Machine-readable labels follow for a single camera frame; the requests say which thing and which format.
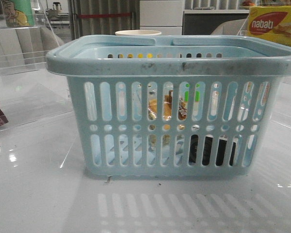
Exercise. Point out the packaged bread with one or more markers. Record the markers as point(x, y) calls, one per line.
point(166, 115)

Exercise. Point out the black tissue pack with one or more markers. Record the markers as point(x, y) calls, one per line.
point(207, 150)

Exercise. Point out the light blue plastic basket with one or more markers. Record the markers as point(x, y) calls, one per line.
point(229, 85)

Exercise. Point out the yellow popcorn paper cup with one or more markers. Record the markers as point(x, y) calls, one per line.
point(137, 33)

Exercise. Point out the white drawer cabinet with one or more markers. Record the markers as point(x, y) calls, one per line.
point(165, 16)

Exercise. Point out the clear acrylic display shelf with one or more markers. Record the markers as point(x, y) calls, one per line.
point(27, 92)

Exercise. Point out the yellow nabati wafer box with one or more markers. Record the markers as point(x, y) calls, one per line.
point(268, 19)

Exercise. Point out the green cartoon printed canister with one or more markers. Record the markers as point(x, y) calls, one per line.
point(18, 13)

